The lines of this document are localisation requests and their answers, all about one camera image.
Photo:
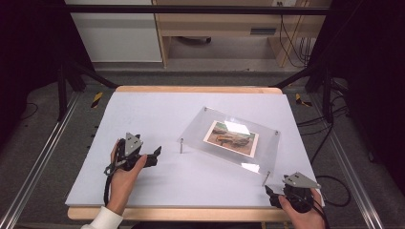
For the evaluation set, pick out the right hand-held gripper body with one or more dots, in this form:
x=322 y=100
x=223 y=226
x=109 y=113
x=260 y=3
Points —
x=299 y=194

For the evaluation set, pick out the clear acrylic photo frame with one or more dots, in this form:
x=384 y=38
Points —
x=197 y=133

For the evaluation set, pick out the white cabinet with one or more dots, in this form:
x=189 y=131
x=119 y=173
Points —
x=117 y=35

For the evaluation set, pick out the grey desk label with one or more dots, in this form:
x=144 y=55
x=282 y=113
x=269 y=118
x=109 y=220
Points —
x=263 y=31

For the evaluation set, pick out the light wooden desk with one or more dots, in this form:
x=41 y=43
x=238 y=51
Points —
x=223 y=22

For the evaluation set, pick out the person's left hand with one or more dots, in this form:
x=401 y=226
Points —
x=122 y=187

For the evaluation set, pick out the white table cover board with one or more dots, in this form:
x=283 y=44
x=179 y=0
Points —
x=191 y=187

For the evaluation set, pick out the aluminium floor rail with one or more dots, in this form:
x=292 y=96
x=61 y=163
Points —
x=38 y=162
x=347 y=165

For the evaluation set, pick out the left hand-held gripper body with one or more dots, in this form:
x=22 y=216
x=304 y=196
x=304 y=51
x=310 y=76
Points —
x=133 y=143

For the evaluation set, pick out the painting print photo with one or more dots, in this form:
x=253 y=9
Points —
x=230 y=140

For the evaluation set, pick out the black horizontal frame bar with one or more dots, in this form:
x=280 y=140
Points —
x=191 y=9

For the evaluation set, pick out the black metal stand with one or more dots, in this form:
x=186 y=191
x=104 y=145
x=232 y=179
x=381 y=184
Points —
x=62 y=92
x=326 y=95

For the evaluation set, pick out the black curtain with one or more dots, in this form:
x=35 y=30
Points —
x=28 y=47
x=372 y=79

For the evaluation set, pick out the yellow black tape strip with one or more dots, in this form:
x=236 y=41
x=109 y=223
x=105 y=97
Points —
x=301 y=100
x=97 y=99

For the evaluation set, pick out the person's right hand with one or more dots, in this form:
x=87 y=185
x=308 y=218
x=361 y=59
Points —
x=305 y=221

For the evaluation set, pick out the wooden table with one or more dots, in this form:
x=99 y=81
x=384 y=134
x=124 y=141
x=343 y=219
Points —
x=191 y=214

